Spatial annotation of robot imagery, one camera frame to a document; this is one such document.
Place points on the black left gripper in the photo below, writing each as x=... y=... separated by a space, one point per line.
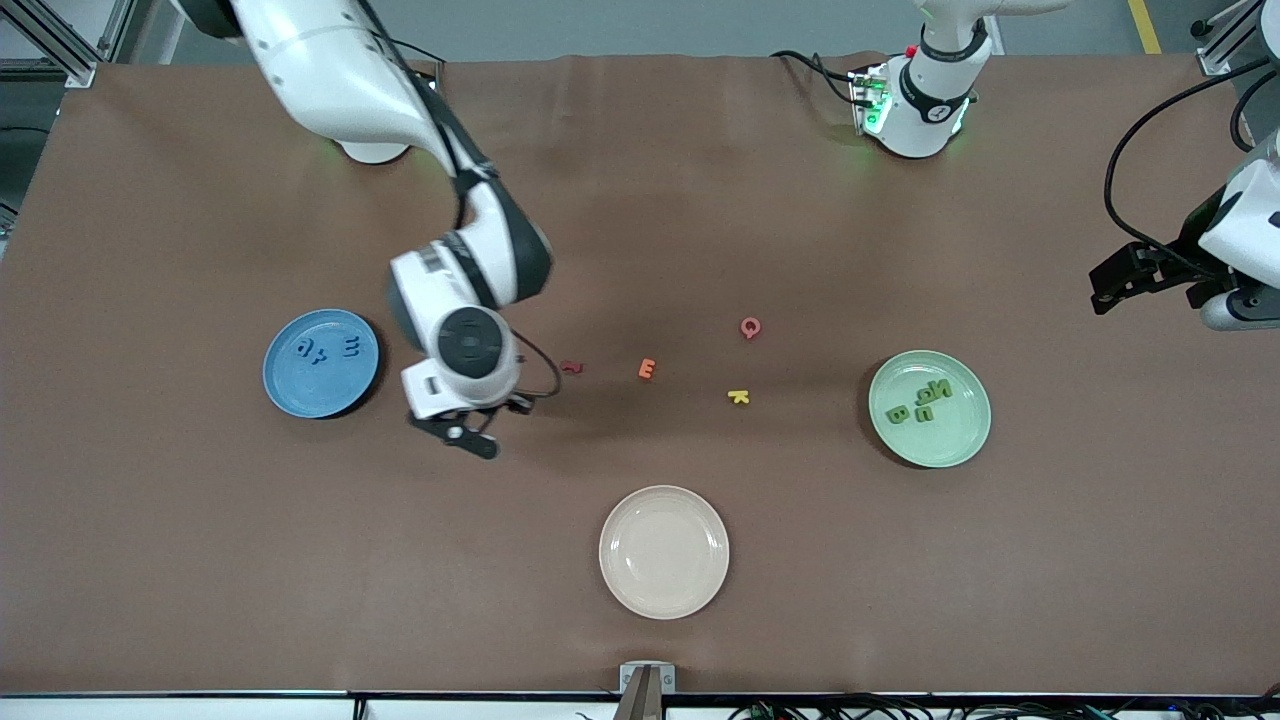
x=1183 y=252

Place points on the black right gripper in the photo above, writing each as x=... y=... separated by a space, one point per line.
x=517 y=404

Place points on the blue foam letter E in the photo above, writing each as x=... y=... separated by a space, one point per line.
x=352 y=348

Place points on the green letter M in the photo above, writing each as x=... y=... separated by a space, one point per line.
x=942 y=388

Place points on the blue foam letter a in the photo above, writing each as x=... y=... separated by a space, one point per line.
x=303 y=348

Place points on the green foam letter B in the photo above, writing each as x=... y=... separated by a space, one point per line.
x=897 y=415

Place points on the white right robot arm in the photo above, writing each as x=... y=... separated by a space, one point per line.
x=330 y=70

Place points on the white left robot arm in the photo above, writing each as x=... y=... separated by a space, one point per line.
x=930 y=110

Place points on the blue plate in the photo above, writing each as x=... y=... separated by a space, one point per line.
x=320 y=390

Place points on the beige plate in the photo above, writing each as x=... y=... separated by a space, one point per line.
x=664 y=552

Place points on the green plate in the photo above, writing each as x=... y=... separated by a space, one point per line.
x=950 y=440

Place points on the brown table cover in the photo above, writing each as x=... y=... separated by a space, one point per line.
x=640 y=200

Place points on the pink foam letter Q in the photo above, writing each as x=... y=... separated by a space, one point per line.
x=757 y=328

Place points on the aluminium frame post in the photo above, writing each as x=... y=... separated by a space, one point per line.
x=75 y=70
x=1215 y=62

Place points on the grey metal camera mount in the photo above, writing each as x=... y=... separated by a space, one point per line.
x=647 y=680

